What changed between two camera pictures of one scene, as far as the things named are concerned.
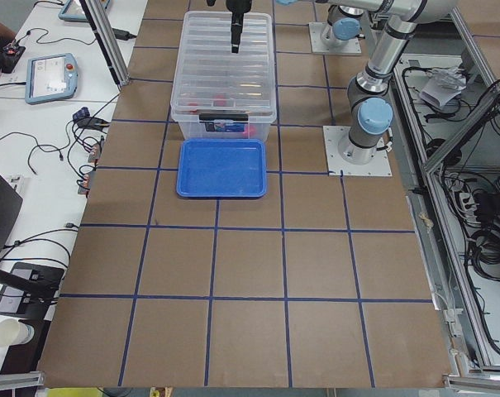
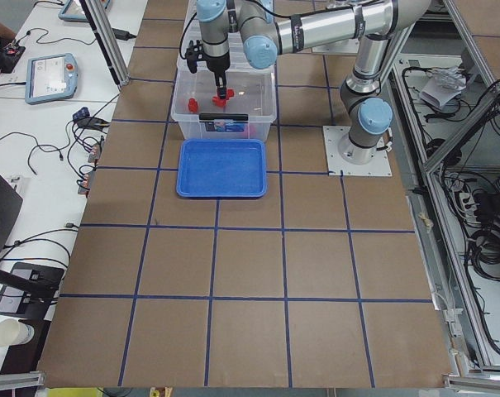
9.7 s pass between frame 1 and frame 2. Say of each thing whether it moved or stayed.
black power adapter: stayed
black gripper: moved
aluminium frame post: stayed
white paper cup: stayed
